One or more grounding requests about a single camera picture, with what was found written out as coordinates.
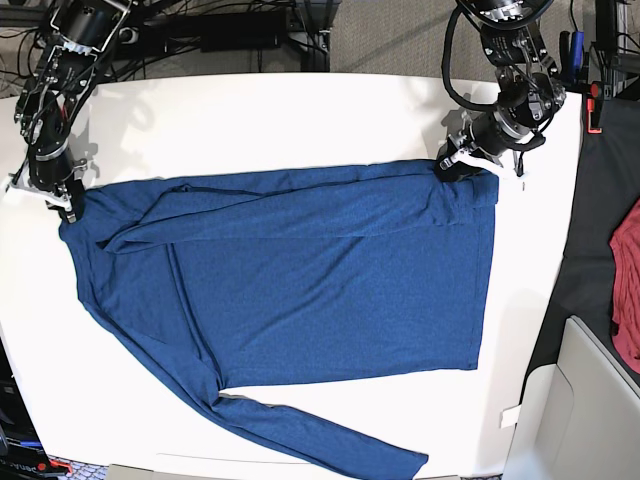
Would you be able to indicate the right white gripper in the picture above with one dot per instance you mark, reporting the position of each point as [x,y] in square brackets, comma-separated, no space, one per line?
[58,181]

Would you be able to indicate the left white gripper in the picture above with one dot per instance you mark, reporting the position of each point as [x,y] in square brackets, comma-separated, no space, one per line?
[460,158]

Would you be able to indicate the blue long-sleeve T-shirt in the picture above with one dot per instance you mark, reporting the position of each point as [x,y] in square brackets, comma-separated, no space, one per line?
[291,277]

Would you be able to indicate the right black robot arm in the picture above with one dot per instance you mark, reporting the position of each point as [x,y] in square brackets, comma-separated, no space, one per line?
[79,49]

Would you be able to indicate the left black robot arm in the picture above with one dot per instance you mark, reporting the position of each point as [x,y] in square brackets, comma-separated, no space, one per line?
[530,89]

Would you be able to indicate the orange clamp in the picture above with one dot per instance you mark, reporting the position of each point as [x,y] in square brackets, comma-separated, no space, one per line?
[593,107]

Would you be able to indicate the red cloth pile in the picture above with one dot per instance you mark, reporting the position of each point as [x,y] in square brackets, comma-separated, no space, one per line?
[625,296]

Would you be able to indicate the beige plastic bin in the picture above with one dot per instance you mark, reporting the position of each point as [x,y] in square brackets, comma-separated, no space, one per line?
[579,417]

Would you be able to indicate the blue handled tool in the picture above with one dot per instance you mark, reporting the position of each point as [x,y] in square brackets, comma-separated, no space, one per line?
[576,55]

